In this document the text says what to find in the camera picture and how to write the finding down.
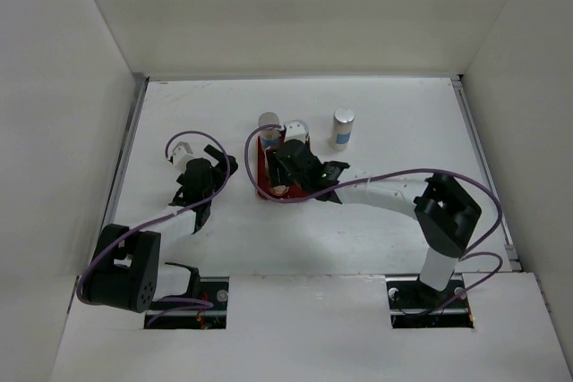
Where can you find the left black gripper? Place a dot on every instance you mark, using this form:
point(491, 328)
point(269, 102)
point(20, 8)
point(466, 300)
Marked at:
point(219, 170)

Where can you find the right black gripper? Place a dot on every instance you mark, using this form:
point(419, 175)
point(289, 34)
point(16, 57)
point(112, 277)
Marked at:
point(274, 164)

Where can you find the blue label shaker bottle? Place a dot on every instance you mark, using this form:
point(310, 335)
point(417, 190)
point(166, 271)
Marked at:
point(269, 135)

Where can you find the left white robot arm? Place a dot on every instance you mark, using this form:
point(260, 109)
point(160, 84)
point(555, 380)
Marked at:
point(129, 268)

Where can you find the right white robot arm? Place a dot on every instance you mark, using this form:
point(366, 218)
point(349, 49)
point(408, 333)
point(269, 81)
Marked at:
point(445, 211)

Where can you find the red rectangular tray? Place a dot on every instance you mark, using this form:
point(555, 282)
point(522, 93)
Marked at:
point(262, 178)

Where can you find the silver lid shaker bottle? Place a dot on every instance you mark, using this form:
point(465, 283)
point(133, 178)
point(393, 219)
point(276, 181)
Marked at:
point(342, 126)

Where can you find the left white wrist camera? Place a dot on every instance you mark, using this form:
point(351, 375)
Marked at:
point(181, 154)

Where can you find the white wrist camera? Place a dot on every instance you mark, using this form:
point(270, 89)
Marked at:
point(296, 130)
point(181, 154)

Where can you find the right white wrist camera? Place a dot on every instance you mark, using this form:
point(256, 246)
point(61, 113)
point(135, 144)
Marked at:
point(296, 130)

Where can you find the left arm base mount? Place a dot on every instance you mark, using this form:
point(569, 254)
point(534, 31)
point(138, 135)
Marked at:
point(187, 300)

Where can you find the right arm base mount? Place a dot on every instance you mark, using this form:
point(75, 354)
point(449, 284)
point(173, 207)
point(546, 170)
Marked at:
point(413, 305)

